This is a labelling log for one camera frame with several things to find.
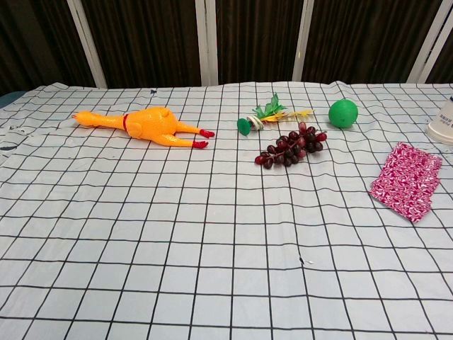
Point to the dark red grape bunch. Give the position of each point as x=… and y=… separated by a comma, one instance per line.
x=293, y=147

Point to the checked white tablecloth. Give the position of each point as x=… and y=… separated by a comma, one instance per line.
x=198, y=226

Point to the white lidded jar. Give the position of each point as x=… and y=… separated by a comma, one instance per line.
x=442, y=125

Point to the green ball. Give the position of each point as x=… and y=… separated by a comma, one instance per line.
x=342, y=114

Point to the yellow rubber chicken toy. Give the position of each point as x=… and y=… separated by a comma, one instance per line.
x=152, y=122

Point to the white frame post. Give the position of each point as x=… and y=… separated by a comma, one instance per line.
x=206, y=42
x=301, y=46
x=437, y=39
x=86, y=46

